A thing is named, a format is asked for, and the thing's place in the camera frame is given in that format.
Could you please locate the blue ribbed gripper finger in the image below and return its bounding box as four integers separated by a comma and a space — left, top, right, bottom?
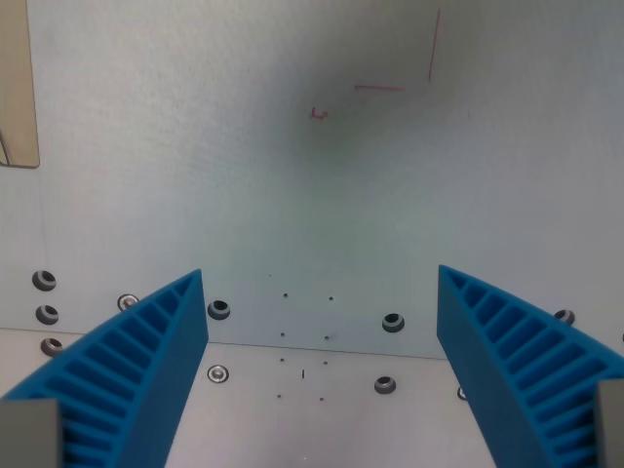
436, 264, 624, 468
0, 268, 210, 468

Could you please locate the light wooden board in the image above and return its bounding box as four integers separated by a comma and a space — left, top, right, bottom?
0, 0, 41, 169

